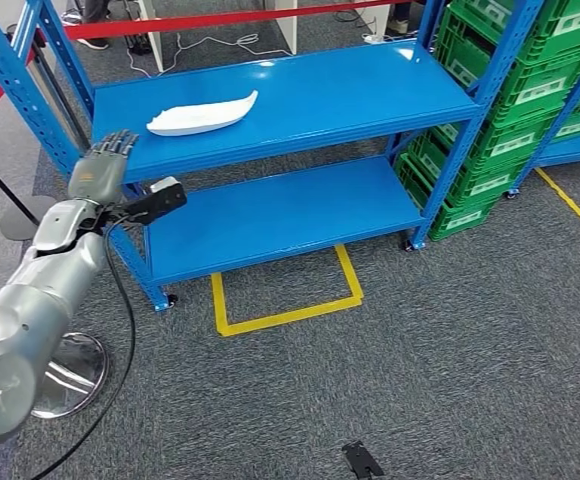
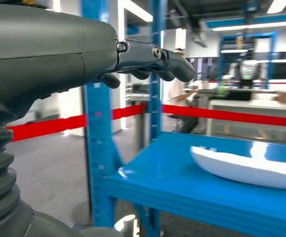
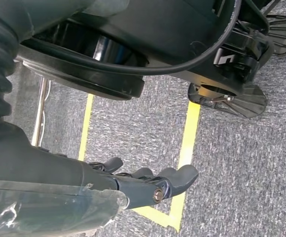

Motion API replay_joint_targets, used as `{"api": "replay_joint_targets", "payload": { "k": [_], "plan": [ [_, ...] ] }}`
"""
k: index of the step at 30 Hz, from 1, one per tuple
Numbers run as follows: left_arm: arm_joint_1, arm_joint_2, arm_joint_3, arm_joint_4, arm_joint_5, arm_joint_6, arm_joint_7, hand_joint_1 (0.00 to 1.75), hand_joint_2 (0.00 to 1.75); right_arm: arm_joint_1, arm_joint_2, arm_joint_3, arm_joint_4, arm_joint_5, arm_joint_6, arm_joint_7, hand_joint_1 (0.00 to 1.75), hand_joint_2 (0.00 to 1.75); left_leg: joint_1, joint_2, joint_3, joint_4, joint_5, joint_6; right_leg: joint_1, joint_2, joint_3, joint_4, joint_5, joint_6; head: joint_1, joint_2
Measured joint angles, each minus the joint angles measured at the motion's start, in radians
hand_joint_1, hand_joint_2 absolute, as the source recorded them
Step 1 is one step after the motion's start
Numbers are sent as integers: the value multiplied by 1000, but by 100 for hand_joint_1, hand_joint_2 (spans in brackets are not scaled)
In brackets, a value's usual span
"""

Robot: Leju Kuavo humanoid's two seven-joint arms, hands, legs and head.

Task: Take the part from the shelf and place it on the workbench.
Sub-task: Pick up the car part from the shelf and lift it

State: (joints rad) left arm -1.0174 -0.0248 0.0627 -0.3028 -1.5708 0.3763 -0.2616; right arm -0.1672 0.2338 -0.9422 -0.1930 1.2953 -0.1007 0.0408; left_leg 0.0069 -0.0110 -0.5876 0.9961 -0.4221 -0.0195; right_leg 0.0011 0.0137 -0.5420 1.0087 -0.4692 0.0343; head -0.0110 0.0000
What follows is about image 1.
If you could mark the person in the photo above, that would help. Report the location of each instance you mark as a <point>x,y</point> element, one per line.
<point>91,8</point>
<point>397,26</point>

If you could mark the blue metal shelf rack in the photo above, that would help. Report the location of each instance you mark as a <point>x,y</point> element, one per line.
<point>294,89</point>
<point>575,147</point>

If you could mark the black stanchion post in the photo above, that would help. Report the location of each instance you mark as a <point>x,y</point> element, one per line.
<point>17,222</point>

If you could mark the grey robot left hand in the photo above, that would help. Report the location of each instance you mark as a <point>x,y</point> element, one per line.
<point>97,175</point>

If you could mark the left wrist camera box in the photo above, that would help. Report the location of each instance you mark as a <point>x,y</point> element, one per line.
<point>162,199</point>

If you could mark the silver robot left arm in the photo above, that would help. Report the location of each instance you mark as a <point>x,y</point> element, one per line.
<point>45,285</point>

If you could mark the white power strip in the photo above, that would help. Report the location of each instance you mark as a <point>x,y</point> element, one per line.
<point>374,38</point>

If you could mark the white curved plastic part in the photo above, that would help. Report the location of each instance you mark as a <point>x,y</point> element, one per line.
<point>197,118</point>

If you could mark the white desk panel leg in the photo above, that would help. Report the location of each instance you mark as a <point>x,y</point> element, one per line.
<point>286,25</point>
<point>150,32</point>
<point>374,14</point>

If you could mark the red barrier belt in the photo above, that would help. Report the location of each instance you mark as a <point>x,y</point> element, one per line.
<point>170,25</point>

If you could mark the robot's black right foot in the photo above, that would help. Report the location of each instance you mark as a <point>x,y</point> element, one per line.
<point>362,460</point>

